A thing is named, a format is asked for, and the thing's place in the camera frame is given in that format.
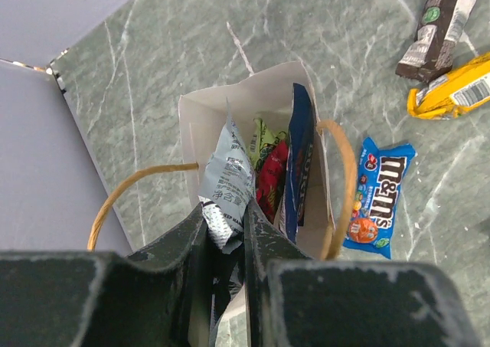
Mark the blue Burts chips bag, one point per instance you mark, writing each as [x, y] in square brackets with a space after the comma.
[301, 136]

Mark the blue M&Ms packet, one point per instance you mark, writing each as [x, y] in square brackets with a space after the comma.
[380, 175]

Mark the yellow M&Ms packet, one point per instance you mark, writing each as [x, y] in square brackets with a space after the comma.
[454, 94]

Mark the red candy packet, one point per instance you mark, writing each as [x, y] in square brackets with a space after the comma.
[270, 183]

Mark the pink paper bag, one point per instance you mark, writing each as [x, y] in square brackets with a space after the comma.
[332, 177]

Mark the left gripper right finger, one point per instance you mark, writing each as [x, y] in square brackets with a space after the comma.
[344, 301]

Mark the brown chocolate bar wrapper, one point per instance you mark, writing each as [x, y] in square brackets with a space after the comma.
[439, 29]

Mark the green snack packet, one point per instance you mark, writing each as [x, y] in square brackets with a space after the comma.
[263, 142]

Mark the light blue snack wrapper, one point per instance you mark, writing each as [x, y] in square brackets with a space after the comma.
[227, 187]

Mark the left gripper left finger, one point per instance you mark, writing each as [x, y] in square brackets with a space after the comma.
[158, 296]

